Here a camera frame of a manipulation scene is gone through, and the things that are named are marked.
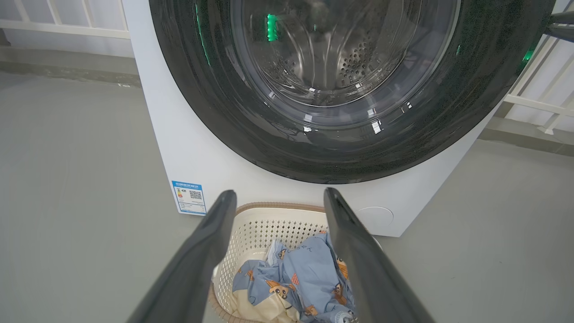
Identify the cream perforated laundry basket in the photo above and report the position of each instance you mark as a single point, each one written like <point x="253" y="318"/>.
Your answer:
<point x="269" y="229"/>

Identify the blue energy label sticker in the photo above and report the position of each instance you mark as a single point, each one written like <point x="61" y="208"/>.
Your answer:
<point x="189" y="198"/>

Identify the black round washing machine door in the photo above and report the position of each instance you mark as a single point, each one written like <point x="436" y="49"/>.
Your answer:
<point x="224" y="112"/>

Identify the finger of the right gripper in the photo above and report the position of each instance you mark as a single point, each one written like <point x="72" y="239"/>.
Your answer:
<point x="563" y="33"/>
<point x="565" y="18"/>

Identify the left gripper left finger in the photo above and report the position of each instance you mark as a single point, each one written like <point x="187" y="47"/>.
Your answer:
<point x="197" y="260"/>

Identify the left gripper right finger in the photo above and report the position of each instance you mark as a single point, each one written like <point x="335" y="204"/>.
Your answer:
<point x="363" y="269"/>

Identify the round filter cover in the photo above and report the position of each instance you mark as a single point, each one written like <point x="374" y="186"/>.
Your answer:
<point x="379" y="220"/>

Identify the white washing machine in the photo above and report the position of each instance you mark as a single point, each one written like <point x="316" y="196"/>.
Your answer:
<point x="202" y="148"/>

